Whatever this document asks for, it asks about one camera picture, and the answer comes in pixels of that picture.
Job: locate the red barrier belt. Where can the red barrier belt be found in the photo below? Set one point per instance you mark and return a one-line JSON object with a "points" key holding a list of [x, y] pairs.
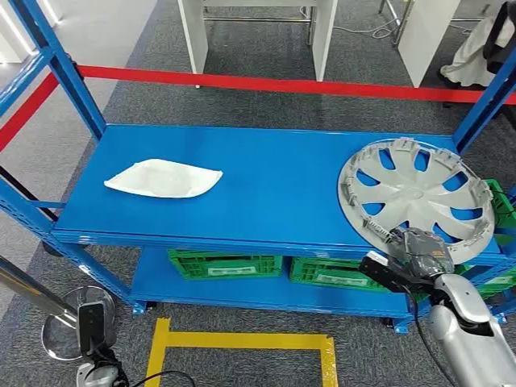
{"points": [[282, 84]]}

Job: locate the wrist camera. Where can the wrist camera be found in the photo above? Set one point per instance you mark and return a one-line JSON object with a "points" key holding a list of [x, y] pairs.
{"points": [[376, 259], [92, 327]]}

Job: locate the yellow floor tape square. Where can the yellow floor tape square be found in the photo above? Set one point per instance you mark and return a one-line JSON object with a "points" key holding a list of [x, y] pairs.
{"points": [[241, 341]]}

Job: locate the chrome stanchion pole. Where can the chrome stanchion pole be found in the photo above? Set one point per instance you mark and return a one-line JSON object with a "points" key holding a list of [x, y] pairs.
{"points": [[28, 288]]}

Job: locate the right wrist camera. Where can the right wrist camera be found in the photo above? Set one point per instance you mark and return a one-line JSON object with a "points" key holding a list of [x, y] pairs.
{"points": [[376, 259]]}

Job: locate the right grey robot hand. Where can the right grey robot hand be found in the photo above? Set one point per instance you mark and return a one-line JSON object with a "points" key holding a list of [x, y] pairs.
{"points": [[423, 251]]}

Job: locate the green plastic crate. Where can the green plastic crate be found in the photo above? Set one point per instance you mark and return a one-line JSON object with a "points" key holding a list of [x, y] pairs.
{"points": [[306, 270], [189, 264], [498, 283], [502, 205]]}

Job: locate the white desk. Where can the white desk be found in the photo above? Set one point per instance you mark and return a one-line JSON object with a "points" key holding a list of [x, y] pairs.
{"points": [[324, 37], [427, 37]]}

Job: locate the person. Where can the person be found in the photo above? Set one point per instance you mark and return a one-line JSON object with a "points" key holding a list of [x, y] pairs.
{"points": [[468, 59]]}

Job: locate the white plastic panel part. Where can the white plastic panel part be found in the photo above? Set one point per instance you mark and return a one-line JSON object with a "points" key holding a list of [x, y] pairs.
{"points": [[161, 179]]}

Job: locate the chrome stanchion base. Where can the chrome stanchion base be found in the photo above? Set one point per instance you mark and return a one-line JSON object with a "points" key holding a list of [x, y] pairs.
{"points": [[60, 326]]}

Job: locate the blue metal shelf rack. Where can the blue metal shelf rack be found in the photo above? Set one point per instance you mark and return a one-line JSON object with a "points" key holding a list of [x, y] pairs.
{"points": [[262, 187]]}

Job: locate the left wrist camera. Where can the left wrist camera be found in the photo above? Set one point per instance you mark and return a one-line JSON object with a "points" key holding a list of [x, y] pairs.
{"points": [[92, 327]]}

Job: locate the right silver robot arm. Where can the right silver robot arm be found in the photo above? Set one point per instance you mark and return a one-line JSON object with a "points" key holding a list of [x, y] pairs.
{"points": [[468, 347]]}

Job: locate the grey wheel hubcap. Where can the grey wheel hubcap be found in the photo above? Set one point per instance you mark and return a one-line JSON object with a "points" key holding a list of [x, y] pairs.
{"points": [[415, 197]]}

